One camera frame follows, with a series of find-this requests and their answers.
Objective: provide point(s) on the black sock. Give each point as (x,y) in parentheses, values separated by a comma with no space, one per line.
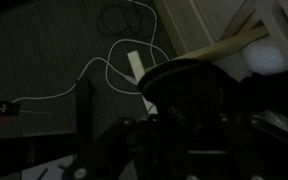
(189,95)

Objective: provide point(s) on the open wooden drawer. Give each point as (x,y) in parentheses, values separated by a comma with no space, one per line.
(227,53)

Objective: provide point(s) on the white rolled sock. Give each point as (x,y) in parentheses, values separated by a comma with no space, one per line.
(263,57)

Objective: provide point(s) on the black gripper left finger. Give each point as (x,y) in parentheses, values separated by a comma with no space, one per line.
(112,151)

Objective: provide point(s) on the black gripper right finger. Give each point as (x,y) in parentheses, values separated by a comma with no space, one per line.
(259,149)

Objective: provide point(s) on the black socks in drawer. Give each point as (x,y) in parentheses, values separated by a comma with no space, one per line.
(266,97)

